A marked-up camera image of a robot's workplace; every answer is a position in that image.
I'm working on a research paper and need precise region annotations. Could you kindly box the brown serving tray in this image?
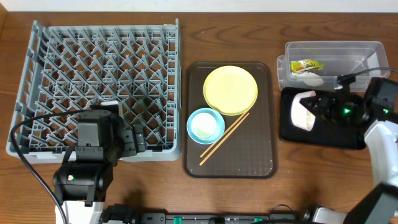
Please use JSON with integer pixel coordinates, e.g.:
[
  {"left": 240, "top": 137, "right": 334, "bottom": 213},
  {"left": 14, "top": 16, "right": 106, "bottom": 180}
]
[{"left": 183, "top": 62, "right": 278, "bottom": 179}]

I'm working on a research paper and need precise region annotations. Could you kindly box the black waste tray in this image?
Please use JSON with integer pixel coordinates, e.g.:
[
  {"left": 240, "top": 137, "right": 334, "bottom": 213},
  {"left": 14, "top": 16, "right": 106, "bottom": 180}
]
[{"left": 279, "top": 87, "right": 366, "bottom": 150}]

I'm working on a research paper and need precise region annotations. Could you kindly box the wooden chopstick upper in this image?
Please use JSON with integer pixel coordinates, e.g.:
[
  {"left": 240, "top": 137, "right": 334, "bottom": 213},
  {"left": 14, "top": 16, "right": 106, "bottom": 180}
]
[{"left": 200, "top": 112, "right": 248, "bottom": 158}]

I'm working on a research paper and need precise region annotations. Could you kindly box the grey dishwasher rack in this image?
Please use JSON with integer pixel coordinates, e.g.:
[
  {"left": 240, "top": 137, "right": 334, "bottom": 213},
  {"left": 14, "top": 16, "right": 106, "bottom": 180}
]
[{"left": 11, "top": 22, "right": 182, "bottom": 164}]

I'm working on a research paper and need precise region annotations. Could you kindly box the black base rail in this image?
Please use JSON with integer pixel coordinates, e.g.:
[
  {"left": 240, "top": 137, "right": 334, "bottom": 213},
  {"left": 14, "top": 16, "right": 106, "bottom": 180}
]
[{"left": 99, "top": 203, "right": 312, "bottom": 224}]

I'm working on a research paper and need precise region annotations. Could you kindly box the pink white bowl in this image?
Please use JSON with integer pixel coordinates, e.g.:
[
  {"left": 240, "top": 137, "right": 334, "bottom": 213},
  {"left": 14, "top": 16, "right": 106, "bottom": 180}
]
[{"left": 290, "top": 91, "right": 316, "bottom": 131}]

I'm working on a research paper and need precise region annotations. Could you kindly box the yellow plate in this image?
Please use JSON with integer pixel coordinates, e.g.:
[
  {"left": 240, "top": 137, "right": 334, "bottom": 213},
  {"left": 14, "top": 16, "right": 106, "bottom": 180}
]
[{"left": 203, "top": 65, "right": 258, "bottom": 116}]

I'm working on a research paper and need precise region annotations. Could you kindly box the light blue saucer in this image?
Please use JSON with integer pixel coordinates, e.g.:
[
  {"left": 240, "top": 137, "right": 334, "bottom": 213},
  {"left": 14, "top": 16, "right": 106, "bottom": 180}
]
[{"left": 187, "top": 108, "right": 225, "bottom": 144}]

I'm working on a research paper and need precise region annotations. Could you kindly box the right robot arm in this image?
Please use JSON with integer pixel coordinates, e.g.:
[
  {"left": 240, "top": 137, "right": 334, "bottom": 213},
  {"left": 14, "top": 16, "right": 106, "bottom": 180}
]
[{"left": 303, "top": 105, "right": 397, "bottom": 224}]

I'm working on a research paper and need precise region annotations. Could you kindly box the wooden chopstick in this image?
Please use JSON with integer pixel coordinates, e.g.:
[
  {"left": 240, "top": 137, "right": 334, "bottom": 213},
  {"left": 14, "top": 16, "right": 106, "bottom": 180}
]
[
  {"left": 199, "top": 112, "right": 250, "bottom": 166},
  {"left": 200, "top": 112, "right": 248, "bottom": 158}
]

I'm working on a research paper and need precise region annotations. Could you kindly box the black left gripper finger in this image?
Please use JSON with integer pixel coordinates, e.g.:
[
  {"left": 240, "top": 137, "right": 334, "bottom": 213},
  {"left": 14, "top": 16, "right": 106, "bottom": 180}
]
[
  {"left": 121, "top": 129, "right": 137, "bottom": 157},
  {"left": 133, "top": 124, "right": 147, "bottom": 152}
]

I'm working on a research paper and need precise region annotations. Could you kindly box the clear plastic bin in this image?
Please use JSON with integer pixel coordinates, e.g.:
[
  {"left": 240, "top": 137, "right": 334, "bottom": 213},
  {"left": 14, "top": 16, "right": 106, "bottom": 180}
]
[{"left": 277, "top": 41, "right": 389, "bottom": 91}]

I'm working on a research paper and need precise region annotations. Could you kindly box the wooden chopstick lower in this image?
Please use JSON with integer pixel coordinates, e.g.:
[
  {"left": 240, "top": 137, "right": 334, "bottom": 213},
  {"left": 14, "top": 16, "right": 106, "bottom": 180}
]
[{"left": 199, "top": 112, "right": 250, "bottom": 166}]

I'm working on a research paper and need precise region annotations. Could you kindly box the white small cup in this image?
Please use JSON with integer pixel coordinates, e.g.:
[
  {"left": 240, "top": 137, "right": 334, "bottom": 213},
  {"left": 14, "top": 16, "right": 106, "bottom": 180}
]
[{"left": 191, "top": 113, "right": 217, "bottom": 139}]

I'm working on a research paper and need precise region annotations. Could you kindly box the white tissue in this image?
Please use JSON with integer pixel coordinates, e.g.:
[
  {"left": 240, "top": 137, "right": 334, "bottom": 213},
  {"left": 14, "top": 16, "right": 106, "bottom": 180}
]
[{"left": 293, "top": 72, "right": 324, "bottom": 87}]

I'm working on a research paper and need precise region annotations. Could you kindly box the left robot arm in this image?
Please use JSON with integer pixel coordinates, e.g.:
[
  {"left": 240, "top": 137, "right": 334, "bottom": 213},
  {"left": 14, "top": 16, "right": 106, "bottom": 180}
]
[{"left": 53, "top": 110, "right": 147, "bottom": 223}]

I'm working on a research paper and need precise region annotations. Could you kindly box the green snack wrapper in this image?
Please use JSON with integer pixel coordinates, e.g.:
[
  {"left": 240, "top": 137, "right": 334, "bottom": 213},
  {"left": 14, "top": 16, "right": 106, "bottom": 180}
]
[{"left": 290, "top": 59, "right": 325, "bottom": 73}]

